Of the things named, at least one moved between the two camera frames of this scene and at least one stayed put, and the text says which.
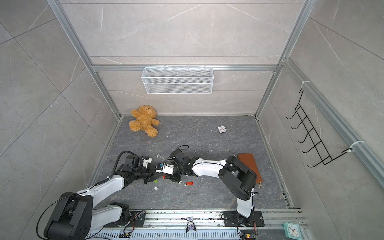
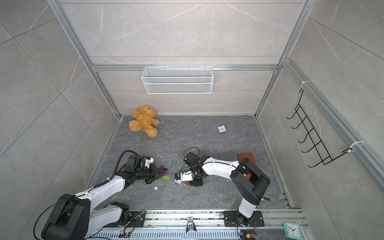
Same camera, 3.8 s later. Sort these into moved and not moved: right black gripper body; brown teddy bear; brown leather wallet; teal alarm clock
Moved: right black gripper body
Not moved: brown leather wallet; teal alarm clock; brown teddy bear
